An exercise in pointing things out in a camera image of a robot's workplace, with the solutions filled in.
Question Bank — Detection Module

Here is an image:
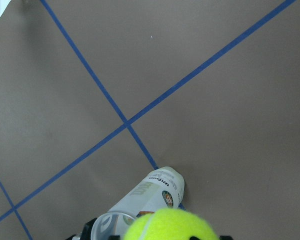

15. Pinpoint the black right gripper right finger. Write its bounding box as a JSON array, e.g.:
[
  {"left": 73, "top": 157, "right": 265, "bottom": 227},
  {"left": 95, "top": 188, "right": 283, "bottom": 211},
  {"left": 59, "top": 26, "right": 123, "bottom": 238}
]
[{"left": 219, "top": 235, "right": 234, "bottom": 240}]

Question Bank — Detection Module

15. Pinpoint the white tennis ball can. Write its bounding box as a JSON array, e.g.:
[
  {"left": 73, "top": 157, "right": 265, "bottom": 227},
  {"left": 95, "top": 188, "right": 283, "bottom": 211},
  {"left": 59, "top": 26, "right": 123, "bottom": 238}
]
[{"left": 90, "top": 166, "right": 185, "bottom": 240}]

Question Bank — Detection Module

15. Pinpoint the yellow tennis ball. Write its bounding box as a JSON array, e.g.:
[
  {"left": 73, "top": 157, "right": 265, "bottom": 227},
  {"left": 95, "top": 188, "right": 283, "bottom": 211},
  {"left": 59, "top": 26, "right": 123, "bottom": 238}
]
[{"left": 123, "top": 208, "right": 219, "bottom": 240}]

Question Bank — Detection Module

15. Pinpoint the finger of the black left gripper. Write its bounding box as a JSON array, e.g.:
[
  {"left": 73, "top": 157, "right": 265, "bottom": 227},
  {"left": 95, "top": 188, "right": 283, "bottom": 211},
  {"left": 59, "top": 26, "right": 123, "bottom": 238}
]
[{"left": 66, "top": 218, "right": 97, "bottom": 240}]

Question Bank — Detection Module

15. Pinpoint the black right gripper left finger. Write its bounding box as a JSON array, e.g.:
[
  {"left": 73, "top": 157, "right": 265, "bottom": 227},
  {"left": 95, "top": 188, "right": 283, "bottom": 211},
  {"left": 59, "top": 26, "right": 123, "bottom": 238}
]
[{"left": 108, "top": 235, "right": 121, "bottom": 240}]

